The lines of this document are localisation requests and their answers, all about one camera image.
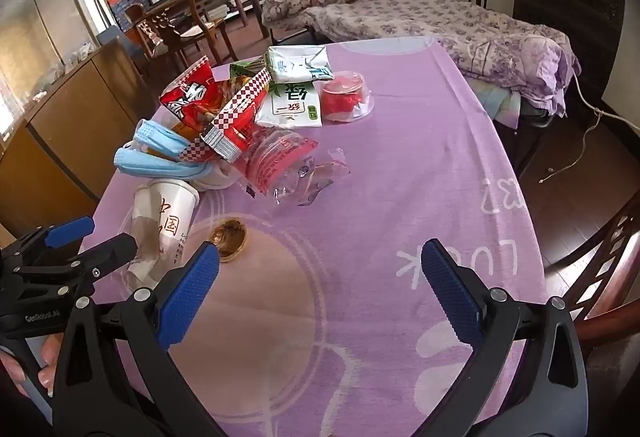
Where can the green snack packet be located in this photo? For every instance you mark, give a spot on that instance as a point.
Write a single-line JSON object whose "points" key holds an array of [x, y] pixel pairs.
{"points": [[239, 67]]}

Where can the wooden armchair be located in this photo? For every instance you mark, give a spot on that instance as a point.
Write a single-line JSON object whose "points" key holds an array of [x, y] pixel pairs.
{"points": [[175, 27]]}

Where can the white tissue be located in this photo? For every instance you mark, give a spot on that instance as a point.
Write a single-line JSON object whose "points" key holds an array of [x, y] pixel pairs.
{"points": [[172, 217], [220, 177]]}

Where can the person's left hand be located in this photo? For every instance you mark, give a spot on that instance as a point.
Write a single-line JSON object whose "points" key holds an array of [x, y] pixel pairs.
{"points": [[50, 362]]}

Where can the brown wooden sideboard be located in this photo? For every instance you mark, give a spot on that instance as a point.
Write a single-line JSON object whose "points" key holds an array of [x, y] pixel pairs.
{"points": [[65, 117]]}

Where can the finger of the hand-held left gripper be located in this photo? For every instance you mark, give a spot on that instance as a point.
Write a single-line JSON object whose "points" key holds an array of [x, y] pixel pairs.
{"points": [[70, 230], [112, 252]]}

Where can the blue face mask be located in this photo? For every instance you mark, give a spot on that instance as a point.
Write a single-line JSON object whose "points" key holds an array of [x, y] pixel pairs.
{"points": [[145, 167], [160, 139]]}

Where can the red clear plastic cup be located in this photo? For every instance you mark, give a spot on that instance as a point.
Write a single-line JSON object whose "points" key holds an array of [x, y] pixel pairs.
{"points": [[345, 97]]}

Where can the red checkered snack packet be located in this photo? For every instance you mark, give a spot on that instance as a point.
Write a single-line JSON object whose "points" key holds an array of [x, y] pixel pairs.
{"points": [[192, 99]]}

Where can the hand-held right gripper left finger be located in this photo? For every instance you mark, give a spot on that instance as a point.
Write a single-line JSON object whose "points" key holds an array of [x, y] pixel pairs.
{"points": [[192, 287]]}

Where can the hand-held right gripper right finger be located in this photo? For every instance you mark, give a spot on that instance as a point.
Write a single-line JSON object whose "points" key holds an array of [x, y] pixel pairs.
{"points": [[450, 287]]}

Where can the bed with floral sheet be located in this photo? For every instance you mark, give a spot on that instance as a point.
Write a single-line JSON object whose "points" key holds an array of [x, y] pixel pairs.
{"points": [[425, 27]]}

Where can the dark wooden chair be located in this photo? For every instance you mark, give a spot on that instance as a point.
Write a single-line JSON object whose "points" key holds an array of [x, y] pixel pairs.
{"points": [[600, 277]]}

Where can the pale green flattened carton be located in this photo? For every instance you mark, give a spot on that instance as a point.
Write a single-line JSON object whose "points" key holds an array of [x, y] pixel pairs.
{"points": [[297, 62]]}

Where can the gold round lid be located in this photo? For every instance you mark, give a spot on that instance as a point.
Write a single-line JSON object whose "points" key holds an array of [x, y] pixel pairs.
{"points": [[227, 239]]}

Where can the white green drink pouch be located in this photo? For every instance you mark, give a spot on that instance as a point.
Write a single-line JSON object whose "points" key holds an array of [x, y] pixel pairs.
{"points": [[290, 104]]}

